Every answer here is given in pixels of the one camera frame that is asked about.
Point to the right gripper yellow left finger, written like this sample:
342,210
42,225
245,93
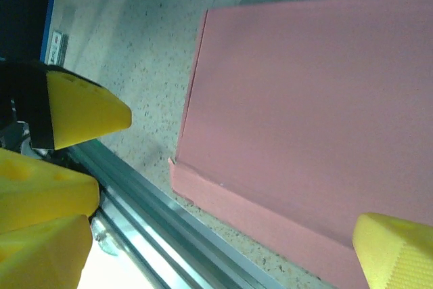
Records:
40,258

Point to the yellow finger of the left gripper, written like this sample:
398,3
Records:
44,191
88,113

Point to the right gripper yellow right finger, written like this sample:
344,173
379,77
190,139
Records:
399,255

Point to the small card red white label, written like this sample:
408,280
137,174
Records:
57,48

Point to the aluminium table edge rail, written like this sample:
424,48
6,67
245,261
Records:
152,221

